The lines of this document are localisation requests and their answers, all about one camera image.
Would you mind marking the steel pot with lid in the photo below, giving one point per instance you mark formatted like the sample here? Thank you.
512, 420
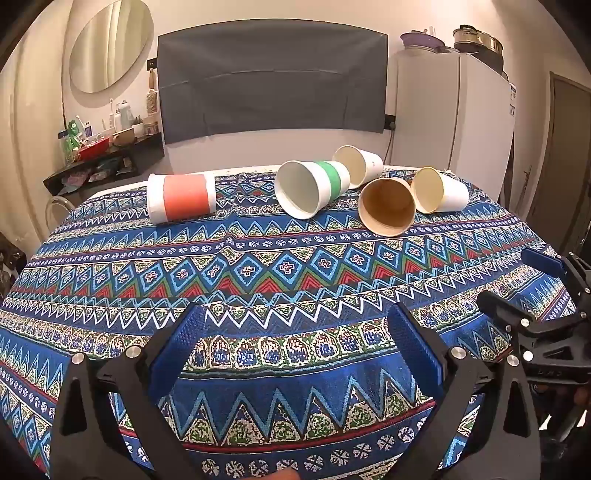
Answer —
475, 39

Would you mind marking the oval wall mirror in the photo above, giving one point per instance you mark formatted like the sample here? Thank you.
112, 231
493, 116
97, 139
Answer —
111, 46

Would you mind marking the purple bowl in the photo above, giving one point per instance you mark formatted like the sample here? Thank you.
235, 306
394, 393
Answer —
421, 41

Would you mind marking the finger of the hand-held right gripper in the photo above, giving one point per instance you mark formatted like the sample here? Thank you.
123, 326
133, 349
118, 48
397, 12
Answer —
541, 263
503, 307

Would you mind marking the dark cooking pot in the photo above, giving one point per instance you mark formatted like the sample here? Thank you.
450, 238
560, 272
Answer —
489, 59

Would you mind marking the black wall shelf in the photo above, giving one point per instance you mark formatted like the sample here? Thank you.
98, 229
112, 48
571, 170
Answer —
143, 150

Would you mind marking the wooden hairbrush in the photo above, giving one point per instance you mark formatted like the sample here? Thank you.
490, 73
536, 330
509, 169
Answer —
151, 99

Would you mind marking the plain white paper cup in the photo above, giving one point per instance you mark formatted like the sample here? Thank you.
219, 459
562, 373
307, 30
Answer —
453, 196
369, 165

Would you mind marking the white cup with green band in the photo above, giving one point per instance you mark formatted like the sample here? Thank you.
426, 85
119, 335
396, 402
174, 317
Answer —
333, 177

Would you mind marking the grey cloth cover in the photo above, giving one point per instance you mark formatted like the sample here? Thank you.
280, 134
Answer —
272, 78

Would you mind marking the grey door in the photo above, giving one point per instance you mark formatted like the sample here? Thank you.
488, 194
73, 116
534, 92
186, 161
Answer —
565, 161

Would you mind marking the white bottle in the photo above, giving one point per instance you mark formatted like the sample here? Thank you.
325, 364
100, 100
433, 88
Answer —
124, 117

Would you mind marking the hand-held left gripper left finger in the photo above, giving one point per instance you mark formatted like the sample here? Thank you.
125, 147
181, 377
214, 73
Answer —
173, 355

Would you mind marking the blue patterned tablecloth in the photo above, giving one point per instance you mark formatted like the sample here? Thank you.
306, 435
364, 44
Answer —
277, 277

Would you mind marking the white cup with red band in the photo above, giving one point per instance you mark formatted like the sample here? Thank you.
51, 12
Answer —
184, 197

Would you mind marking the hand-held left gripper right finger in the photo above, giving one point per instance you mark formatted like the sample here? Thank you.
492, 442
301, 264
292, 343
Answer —
415, 353

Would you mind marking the wall power outlet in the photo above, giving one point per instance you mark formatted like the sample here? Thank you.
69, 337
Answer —
390, 122

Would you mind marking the white refrigerator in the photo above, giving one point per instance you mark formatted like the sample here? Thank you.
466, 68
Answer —
443, 115

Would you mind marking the green packet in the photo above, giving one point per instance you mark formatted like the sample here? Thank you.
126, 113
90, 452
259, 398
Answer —
73, 138

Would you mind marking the clear chair back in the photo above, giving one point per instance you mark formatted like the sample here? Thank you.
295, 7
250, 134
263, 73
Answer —
55, 207

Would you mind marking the brown-lined paper cup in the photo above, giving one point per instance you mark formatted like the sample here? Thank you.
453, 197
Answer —
388, 208

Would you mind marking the red basket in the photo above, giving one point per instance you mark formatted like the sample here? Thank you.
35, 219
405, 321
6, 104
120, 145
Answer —
94, 148

